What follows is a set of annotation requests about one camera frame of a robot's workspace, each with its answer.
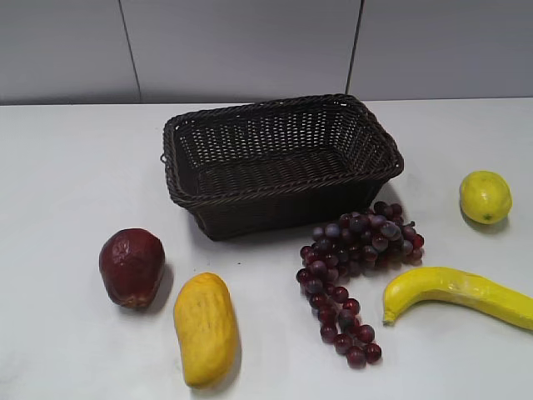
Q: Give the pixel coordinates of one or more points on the yellow banana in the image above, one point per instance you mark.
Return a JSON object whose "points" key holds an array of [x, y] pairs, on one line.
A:
{"points": [[449, 285]]}

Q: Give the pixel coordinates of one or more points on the yellow lemon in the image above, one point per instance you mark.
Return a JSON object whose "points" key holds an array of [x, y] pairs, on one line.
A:
{"points": [[485, 197]]}

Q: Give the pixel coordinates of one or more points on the yellow mango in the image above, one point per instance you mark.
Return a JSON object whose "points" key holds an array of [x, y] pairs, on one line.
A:
{"points": [[207, 331]]}

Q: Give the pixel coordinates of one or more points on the dark brown wicker basket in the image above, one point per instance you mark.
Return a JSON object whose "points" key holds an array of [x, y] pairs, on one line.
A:
{"points": [[277, 164]]}

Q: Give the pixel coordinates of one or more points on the dark red apple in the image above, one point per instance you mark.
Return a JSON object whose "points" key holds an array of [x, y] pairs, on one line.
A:
{"points": [[131, 264]]}

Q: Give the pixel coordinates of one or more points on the purple grape bunch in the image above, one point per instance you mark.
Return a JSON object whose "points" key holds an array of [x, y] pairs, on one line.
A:
{"points": [[356, 243]]}

